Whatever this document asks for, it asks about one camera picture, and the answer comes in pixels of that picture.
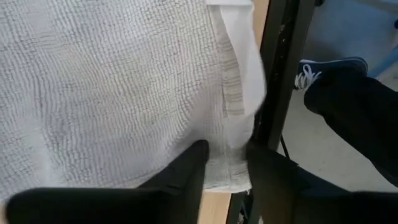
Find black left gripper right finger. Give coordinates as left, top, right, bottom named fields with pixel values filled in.
left=245, top=141, right=398, bottom=224

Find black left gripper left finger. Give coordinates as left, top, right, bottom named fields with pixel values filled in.
left=6, top=139, right=210, bottom=224

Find white towel beige stripes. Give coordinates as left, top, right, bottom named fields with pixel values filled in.
left=0, top=0, right=267, bottom=200

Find person's leg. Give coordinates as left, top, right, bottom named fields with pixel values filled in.
left=303, top=68, right=398, bottom=188

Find person's shoe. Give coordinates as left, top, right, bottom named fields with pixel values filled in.
left=294, top=57, right=369, bottom=91

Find black aluminium table frame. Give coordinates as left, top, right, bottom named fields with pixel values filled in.
left=226, top=0, right=317, bottom=224

